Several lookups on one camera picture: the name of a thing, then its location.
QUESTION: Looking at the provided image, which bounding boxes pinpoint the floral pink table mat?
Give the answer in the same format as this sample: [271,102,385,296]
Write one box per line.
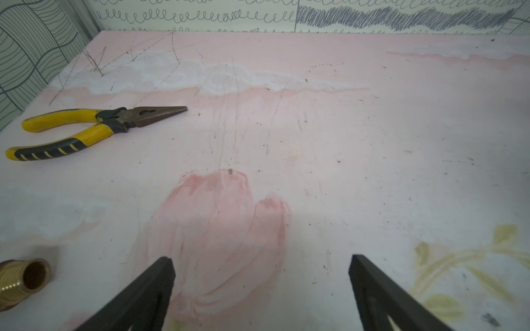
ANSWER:
[1,32,529,330]

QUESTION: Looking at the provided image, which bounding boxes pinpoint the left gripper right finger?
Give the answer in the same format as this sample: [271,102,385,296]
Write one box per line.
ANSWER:
[349,255,451,331]

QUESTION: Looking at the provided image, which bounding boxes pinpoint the yellow handled pliers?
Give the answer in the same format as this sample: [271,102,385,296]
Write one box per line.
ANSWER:
[6,106,188,161]

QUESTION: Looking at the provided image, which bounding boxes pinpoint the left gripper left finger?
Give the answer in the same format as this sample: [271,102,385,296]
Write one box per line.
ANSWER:
[77,257,175,331]

